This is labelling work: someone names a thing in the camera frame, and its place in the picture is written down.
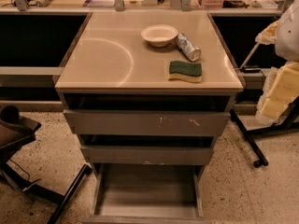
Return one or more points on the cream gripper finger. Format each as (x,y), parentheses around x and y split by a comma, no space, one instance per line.
(268,35)
(281,87)

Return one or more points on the green and yellow sponge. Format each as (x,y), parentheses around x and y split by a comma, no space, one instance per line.
(189,72)

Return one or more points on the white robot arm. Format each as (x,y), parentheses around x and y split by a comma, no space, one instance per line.
(287,43)

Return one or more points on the grey drawer cabinet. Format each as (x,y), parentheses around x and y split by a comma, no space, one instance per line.
(113,68)

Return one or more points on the bottom grey drawer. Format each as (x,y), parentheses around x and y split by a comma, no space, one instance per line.
(146,194)

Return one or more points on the grey drawer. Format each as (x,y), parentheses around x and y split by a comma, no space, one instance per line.
(146,194)
(147,155)
(151,123)

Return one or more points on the middle grey drawer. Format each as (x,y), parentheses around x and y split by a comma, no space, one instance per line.
(147,155)

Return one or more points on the top grey drawer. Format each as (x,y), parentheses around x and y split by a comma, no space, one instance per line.
(151,123)

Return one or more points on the white rod on stand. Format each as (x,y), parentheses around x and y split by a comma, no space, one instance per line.
(249,56)

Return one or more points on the black wheeled stand right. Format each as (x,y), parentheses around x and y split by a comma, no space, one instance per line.
(289,124)

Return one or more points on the silver drink can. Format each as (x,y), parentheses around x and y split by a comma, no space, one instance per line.
(190,51)

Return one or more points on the white bowl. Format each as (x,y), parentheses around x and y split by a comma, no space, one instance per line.
(159,35)

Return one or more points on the black stand on left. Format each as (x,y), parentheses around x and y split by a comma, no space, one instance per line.
(17,131)

